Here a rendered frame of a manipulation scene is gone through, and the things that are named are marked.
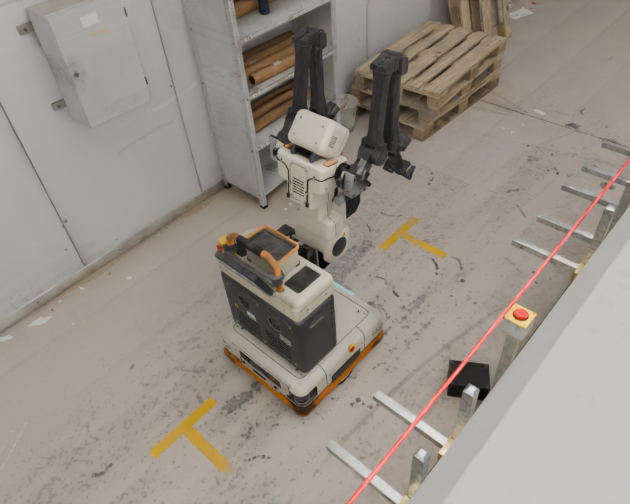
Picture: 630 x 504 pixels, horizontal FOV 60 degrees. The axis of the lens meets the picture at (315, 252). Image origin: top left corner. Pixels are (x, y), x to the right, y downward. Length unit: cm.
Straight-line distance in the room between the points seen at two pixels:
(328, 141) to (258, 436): 151
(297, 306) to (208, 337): 111
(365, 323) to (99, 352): 157
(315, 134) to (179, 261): 181
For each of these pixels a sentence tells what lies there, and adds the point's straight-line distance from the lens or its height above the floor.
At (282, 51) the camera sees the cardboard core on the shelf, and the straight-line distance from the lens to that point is 392.
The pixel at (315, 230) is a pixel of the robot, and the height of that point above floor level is 84.
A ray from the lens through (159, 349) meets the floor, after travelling 333.
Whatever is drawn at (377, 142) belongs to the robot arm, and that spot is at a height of 131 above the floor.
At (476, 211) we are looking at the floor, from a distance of 401.
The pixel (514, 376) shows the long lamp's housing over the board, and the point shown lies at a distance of 22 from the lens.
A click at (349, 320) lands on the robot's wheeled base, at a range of 289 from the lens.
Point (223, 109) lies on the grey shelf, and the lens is 381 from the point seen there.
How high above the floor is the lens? 254
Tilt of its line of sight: 44 degrees down
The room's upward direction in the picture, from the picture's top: 5 degrees counter-clockwise
